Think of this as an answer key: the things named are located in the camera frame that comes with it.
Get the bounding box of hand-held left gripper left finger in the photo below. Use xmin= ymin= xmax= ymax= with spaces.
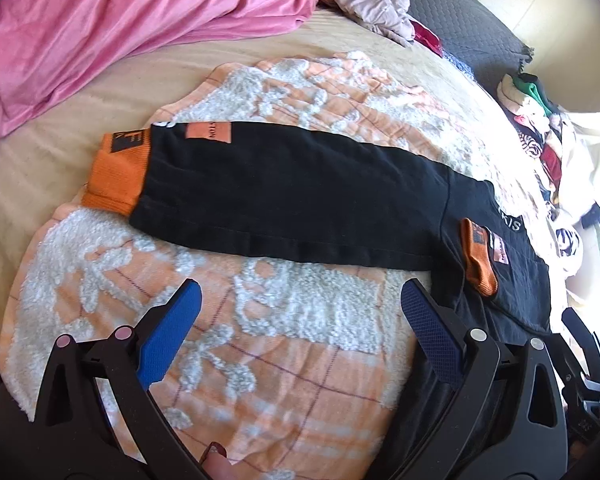
xmin=32 ymin=279 xmax=216 ymax=480

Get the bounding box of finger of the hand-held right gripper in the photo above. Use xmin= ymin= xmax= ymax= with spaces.
xmin=561 ymin=306 xmax=600 ymax=386

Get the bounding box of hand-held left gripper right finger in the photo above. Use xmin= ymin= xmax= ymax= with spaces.
xmin=401 ymin=278 xmax=569 ymax=480

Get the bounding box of black sweatshirt with orange cuffs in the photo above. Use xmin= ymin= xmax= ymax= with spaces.
xmin=81 ymin=121 xmax=553 ymax=480

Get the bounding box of pile of mixed clothes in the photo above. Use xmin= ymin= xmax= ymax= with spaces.
xmin=497 ymin=74 xmax=600 ymax=266

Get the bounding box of person's left hand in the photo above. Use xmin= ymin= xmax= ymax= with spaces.
xmin=202 ymin=441 xmax=238 ymax=480

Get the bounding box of orange and white tufted blanket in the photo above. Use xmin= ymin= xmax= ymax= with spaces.
xmin=7 ymin=57 xmax=556 ymax=480

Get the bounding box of cream cloth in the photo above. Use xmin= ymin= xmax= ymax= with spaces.
xmin=555 ymin=110 xmax=600 ymax=221

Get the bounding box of red garment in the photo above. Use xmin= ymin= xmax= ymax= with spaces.
xmin=412 ymin=20 xmax=444 ymax=57

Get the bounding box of pink duvet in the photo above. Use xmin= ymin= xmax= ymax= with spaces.
xmin=0 ymin=0 xmax=338 ymax=153

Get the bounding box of grey quilted mat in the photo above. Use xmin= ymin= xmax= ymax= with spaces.
xmin=330 ymin=0 xmax=535 ymax=86

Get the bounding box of light pink crumpled garment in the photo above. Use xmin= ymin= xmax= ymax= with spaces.
xmin=307 ymin=0 xmax=416 ymax=48

